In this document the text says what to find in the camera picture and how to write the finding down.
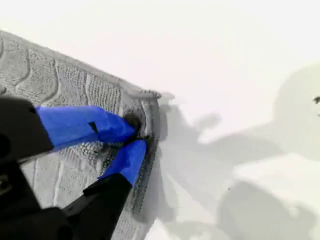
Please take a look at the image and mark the grey textured towel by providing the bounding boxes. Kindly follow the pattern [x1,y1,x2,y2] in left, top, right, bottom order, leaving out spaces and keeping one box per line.
[0,29,163,240]

